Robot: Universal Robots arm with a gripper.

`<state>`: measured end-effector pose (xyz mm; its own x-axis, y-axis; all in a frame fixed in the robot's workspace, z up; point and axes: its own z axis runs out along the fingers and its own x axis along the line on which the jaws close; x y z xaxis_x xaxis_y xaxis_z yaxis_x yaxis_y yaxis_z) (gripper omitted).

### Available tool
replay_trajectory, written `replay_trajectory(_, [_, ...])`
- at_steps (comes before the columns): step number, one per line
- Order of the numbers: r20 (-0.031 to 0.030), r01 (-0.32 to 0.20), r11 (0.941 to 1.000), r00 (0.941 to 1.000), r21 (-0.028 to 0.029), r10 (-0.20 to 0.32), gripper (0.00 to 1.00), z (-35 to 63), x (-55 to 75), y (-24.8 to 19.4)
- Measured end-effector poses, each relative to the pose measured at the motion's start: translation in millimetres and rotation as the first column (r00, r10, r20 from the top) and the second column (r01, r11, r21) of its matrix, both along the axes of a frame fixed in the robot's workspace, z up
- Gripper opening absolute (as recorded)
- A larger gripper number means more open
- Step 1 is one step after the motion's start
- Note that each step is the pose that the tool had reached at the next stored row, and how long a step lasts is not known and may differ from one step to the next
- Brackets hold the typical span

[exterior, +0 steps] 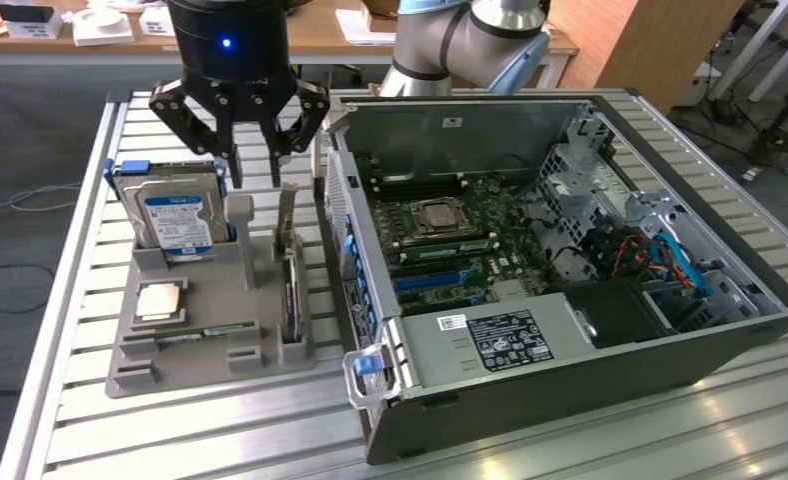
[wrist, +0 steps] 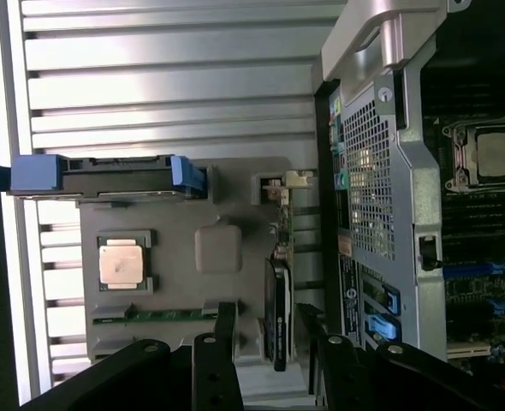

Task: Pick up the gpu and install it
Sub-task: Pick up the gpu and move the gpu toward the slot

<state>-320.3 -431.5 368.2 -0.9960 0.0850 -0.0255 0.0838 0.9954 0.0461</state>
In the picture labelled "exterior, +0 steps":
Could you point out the white round-topped box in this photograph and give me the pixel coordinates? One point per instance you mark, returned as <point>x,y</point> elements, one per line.
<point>103,27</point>

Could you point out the metal CPU socket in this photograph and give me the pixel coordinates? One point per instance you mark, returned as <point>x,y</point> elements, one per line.
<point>443,217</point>

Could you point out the hard disk with blue carrier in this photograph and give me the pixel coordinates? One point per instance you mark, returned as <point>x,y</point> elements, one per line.
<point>173,220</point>

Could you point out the black wheeled stand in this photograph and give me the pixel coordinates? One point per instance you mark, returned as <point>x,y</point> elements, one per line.
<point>781,135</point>

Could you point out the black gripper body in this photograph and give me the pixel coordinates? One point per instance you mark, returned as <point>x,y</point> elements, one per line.
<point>233,50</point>

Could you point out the open black PC case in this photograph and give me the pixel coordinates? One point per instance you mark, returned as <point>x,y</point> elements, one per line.
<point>567,390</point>

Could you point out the blue case release latch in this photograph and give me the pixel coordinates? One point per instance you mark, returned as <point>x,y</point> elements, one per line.
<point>367,365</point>

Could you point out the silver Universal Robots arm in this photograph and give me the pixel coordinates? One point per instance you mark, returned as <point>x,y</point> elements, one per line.
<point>427,45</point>

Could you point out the wooden desk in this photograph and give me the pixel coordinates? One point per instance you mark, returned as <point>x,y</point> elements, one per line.
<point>314,30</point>

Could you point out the stack of white papers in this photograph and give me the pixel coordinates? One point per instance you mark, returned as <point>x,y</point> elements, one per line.
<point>363,30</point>

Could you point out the white table frame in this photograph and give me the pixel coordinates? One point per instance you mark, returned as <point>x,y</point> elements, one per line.
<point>777,45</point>

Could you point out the black graphics card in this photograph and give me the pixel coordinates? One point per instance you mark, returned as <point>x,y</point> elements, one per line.
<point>291,300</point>

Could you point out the silver CPU chip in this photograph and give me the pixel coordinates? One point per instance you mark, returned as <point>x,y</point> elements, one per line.
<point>159,300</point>

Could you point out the wooden cabinet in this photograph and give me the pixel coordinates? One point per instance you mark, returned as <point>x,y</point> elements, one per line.
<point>647,50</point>

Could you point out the small white printed box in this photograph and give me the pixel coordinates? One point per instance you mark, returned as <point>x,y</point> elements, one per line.
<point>153,22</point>

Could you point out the grey plastic parts rack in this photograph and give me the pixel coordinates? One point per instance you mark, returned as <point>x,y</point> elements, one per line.
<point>233,300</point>

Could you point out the silver power supply unit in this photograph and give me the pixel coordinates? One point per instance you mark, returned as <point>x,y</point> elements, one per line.
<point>434,350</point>

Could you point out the green RAM stick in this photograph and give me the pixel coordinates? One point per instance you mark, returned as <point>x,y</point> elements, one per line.
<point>447,250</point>
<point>193,334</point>

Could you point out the blue expansion slot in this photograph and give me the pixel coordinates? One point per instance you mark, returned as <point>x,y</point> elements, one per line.
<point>434,280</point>

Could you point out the white box with black lid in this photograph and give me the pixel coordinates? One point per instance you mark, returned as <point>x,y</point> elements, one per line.
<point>29,22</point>

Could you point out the blue slot retention clip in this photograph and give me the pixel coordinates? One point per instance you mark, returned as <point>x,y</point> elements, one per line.
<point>368,305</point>
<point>350,250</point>

